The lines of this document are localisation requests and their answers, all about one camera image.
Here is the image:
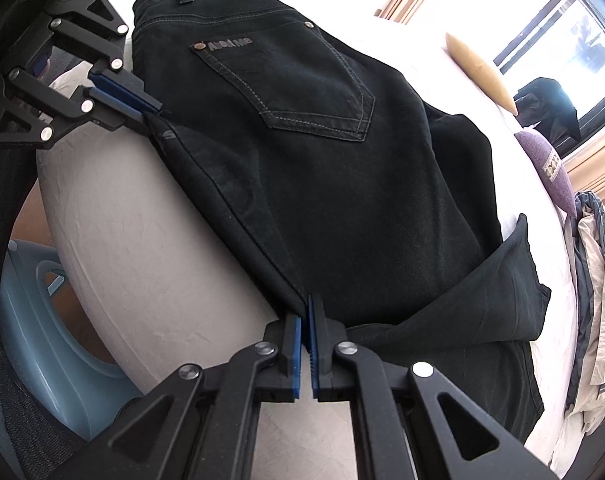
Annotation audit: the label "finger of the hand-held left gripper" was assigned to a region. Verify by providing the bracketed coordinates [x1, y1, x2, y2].
[45, 0, 163, 113]
[0, 67, 148, 151]

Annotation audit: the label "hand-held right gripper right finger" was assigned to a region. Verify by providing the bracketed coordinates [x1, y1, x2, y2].
[306, 294, 558, 480]

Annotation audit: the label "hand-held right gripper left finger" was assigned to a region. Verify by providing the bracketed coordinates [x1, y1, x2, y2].
[47, 312, 305, 480]

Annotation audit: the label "black denim pants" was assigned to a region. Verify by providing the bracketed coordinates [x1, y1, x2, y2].
[131, 0, 553, 443]

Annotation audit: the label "white bed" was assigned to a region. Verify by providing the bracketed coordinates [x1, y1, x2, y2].
[35, 0, 583, 480]

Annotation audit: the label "blue plastic stool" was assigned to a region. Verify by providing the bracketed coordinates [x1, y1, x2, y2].
[0, 240, 143, 441]

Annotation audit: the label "purple pillow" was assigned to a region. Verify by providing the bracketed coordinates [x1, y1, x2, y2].
[513, 127, 579, 218]

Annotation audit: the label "yellow pillow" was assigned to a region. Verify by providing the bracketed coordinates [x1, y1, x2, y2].
[445, 32, 518, 113]

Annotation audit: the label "black garment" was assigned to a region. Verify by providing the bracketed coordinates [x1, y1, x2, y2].
[513, 77, 582, 143]

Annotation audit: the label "window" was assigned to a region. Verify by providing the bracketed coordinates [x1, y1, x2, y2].
[452, 0, 605, 156]

